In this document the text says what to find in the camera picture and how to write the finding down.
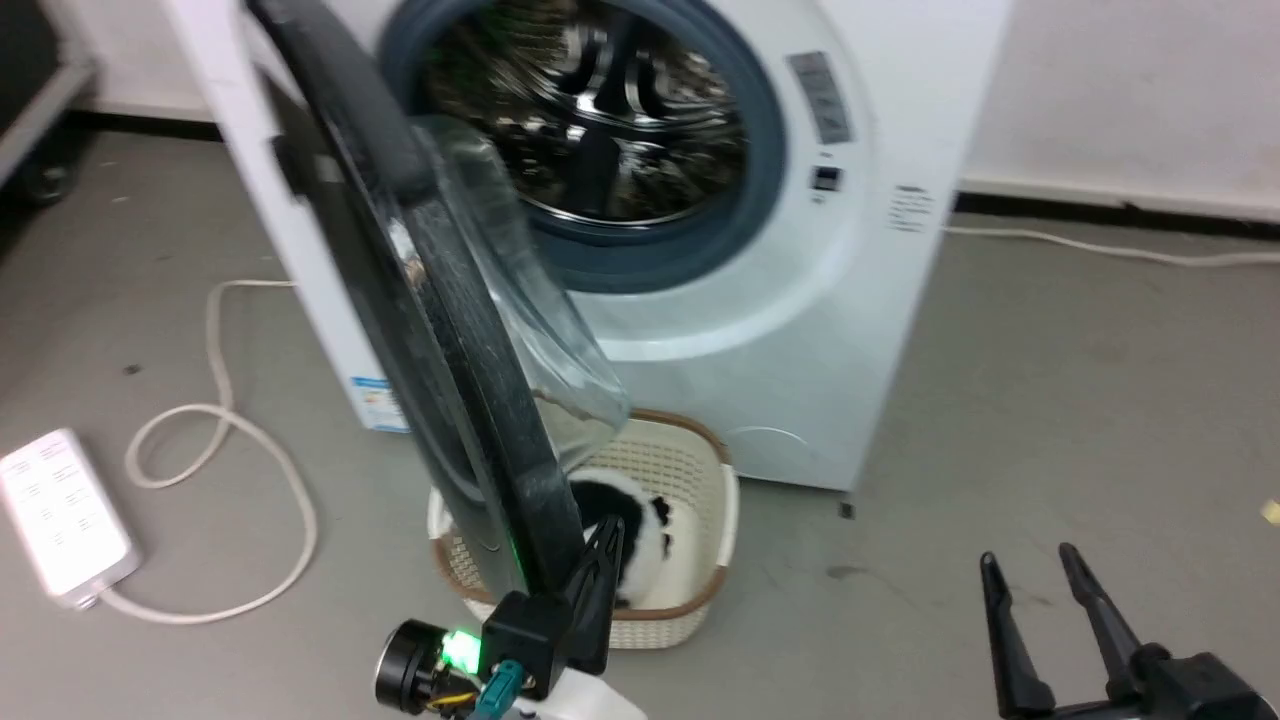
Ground teal cable connector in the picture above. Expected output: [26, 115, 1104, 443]
[472, 660, 527, 719]

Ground white power strip cable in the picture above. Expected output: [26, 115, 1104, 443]
[95, 279, 319, 626]

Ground black washing machine door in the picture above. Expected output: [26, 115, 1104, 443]
[245, 0, 633, 603]

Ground white power strip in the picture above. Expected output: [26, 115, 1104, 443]
[0, 428, 143, 609]

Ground black wheeled case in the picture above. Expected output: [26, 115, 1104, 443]
[0, 0, 101, 207]

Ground white front-load washing machine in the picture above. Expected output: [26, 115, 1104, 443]
[160, 0, 1011, 493]

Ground black and white plush toy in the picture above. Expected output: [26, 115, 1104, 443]
[565, 468, 677, 611]

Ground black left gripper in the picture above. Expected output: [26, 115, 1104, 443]
[443, 516, 627, 699]

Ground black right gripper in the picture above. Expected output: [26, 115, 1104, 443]
[980, 543, 1278, 720]

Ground cream plastic laundry basket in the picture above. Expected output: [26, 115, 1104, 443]
[428, 408, 741, 651]

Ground thin white floor cable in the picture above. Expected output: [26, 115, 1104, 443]
[944, 225, 1280, 269]

